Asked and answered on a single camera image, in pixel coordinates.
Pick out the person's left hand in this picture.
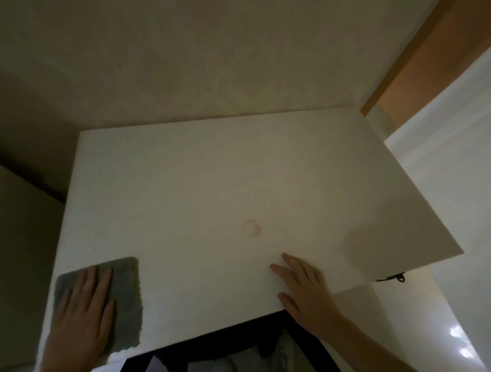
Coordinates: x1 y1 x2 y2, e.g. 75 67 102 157
47 265 116 363

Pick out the person's right hand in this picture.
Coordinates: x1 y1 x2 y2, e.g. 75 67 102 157
270 252 343 335

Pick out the person's left forearm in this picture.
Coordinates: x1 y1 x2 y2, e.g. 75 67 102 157
40 354 94 372

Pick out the grey cleaning cloth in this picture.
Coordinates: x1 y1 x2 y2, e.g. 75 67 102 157
53 257 145 354

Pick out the grey quilted fabric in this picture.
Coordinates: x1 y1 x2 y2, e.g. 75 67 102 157
224 331 304 372

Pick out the person's right forearm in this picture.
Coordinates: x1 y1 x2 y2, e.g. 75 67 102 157
307 311 420 372

